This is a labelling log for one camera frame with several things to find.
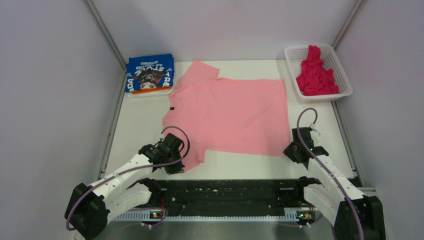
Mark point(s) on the folded blue printed t-shirt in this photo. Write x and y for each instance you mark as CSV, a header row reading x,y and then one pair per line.
x,y
152,72

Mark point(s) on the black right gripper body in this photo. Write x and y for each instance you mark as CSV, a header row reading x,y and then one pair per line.
x,y
291,151

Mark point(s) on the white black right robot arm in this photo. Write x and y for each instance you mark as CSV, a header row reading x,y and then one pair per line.
x,y
352,214

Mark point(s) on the folded white orange t-shirt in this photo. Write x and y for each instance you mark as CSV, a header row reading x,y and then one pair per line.
x,y
152,92

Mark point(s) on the white plastic laundry basket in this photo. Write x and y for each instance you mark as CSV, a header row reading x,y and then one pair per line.
x,y
294,56

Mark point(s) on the magenta t-shirt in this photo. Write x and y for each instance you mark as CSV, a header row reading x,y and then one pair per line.
x,y
314,79

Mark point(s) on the aluminium rail frame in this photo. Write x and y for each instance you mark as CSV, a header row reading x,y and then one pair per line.
x,y
154,215

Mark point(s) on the light pink t-shirt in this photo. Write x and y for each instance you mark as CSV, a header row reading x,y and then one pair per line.
x,y
220,114

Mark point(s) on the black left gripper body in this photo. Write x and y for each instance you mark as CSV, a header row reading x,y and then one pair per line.
x,y
172,168

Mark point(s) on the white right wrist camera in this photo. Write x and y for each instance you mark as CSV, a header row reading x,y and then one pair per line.
x,y
313,129

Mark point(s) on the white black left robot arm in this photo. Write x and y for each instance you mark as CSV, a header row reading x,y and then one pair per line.
x,y
93,206

